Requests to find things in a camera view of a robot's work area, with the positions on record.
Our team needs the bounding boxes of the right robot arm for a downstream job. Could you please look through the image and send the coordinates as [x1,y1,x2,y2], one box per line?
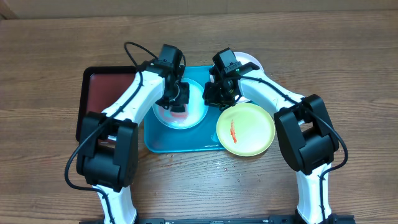
[203,48,348,223]

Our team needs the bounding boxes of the black and red tray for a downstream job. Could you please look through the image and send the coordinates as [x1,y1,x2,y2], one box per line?
[75,66,136,141]

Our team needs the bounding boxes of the yellow-green plate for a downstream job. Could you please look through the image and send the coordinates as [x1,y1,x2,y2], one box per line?
[216,103,275,157]

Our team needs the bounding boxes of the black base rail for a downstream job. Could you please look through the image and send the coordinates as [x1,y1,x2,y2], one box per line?
[80,214,356,224]

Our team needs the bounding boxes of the light blue plate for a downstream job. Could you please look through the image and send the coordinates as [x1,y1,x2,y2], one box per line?
[152,78,208,129]

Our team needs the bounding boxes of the green and orange sponge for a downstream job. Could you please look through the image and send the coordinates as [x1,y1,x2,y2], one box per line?
[162,104,188,120]

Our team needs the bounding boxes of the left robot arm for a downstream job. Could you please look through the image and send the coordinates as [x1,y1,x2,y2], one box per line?
[70,44,189,223]

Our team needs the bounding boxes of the white plate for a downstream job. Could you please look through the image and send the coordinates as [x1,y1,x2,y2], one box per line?
[210,52,265,103]

